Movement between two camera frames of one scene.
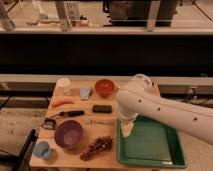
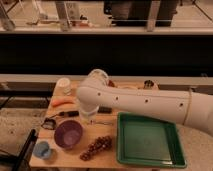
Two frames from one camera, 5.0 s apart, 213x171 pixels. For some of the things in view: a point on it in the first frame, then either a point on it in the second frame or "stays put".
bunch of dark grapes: (101, 144) stays put
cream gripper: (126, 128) → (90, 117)
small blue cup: (42, 149) stays put
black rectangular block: (101, 108) stays put
